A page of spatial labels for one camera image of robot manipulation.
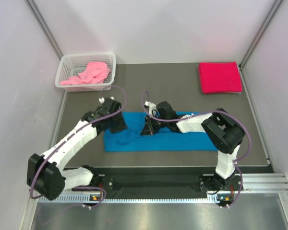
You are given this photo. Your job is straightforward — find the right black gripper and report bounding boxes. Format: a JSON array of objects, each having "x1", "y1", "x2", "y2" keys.
[{"x1": 141, "y1": 114, "x2": 169, "y2": 136}]

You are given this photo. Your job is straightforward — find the blue t shirt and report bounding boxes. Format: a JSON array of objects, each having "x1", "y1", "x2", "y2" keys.
[{"x1": 103, "y1": 112, "x2": 217, "y2": 152}]

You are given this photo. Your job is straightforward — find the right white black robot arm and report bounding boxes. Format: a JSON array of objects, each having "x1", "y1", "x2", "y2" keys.
[{"x1": 141, "y1": 101, "x2": 245, "y2": 195}]

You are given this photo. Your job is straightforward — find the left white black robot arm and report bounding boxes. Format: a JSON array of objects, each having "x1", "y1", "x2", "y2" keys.
[{"x1": 26, "y1": 97, "x2": 127, "y2": 200}]

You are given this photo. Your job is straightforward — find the pink t shirt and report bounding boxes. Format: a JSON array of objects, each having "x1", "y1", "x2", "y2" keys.
[{"x1": 60, "y1": 62, "x2": 111, "y2": 85}]

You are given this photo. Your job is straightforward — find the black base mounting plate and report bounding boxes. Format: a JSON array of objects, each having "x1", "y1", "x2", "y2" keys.
[{"x1": 71, "y1": 167, "x2": 243, "y2": 199}]

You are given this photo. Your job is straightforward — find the white plastic basket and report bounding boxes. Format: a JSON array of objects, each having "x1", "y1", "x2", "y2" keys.
[{"x1": 55, "y1": 53, "x2": 116, "y2": 92}]

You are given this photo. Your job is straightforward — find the folded red t shirt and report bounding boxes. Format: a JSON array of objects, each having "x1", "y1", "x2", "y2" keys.
[{"x1": 198, "y1": 62, "x2": 242, "y2": 94}]

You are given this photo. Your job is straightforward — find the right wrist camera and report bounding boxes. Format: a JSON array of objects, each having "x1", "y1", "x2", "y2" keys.
[{"x1": 144, "y1": 101, "x2": 158, "y2": 116}]

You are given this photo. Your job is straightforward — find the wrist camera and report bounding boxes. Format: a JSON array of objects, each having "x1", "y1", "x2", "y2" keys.
[
  {"x1": 98, "y1": 96, "x2": 114, "y2": 104},
  {"x1": 144, "y1": 101, "x2": 158, "y2": 116}
]

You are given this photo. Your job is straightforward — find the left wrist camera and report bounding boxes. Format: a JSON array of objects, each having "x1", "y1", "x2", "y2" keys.
[{"x1": 98, "y1": 96, "x2": 114, "y2": 104}]

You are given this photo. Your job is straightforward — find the slotted grey cable duct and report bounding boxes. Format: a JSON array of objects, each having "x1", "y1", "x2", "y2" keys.
[{"x1": 38, "y1": 193, "x2": 230, "y2": 204}]

